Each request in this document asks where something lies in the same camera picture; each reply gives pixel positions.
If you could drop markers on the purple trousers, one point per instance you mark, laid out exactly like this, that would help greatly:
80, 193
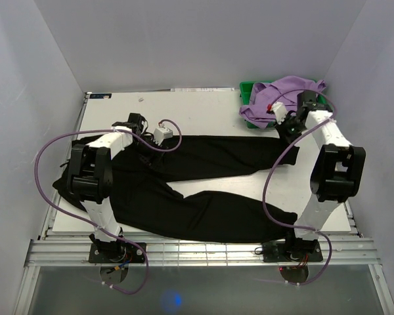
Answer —
269, 101

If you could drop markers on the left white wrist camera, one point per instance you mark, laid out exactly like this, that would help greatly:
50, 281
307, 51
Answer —
161, 133

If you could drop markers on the aluminium frame rail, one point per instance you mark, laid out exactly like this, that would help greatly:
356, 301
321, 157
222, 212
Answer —
73, 250

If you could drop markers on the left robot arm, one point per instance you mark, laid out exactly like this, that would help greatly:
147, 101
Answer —
90, 178

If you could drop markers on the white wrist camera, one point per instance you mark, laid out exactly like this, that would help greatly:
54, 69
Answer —
279, 110
161, 133

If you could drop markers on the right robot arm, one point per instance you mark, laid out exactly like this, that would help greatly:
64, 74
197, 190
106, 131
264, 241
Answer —
336, 175

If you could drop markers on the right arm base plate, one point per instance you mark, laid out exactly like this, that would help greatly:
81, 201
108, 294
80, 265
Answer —
275, 254

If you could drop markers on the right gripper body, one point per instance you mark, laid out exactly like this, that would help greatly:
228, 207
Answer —
289, 129

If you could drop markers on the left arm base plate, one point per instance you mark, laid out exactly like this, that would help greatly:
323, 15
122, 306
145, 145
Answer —
126, 253

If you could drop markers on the black trousers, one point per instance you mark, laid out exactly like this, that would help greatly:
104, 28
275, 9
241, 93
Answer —
142, 196

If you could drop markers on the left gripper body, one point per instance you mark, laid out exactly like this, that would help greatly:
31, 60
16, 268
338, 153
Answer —
148, 154

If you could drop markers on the blue label sticker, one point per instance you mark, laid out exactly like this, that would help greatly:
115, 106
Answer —
100, 95

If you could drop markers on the papers behind table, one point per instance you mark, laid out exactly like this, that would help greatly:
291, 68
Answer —
202, 89

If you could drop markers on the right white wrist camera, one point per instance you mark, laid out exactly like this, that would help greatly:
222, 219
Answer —
279, 110

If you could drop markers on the green plastic bin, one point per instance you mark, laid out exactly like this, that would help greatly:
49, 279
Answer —
249, 95

